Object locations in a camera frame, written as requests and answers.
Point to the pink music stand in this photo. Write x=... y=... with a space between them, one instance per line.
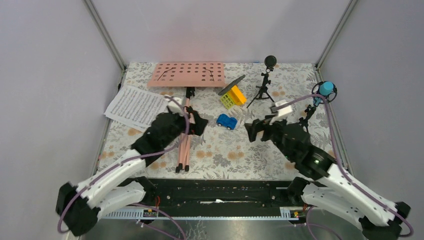
x=188 y=75

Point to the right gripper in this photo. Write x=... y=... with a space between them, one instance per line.
x=258 y=125

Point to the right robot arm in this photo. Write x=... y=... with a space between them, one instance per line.
x=324 y=185

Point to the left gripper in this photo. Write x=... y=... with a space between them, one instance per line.
x=199 y=126

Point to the floral table cloth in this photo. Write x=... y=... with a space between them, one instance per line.
x=220 y=153

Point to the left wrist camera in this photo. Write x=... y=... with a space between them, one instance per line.
x=174 y=105

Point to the white slotted cable duct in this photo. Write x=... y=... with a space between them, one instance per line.
x=207 y=212

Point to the black microphone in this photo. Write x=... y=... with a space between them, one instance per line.
x=270 y=62

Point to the yellow toy block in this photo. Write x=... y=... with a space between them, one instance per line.
x=237 y=96

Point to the sheet music page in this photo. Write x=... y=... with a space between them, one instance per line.
x=135 y=106
x=139 y=128

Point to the blue toy car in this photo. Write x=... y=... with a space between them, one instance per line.
x=224 y=120

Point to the blue microphone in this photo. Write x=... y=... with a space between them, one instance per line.
x=328 y=90

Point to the green toy grid piece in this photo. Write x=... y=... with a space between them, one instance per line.
x=227 y=100

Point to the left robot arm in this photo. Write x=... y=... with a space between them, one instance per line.
x=82 y=205

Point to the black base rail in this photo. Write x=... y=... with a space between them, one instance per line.
x=176 y=193

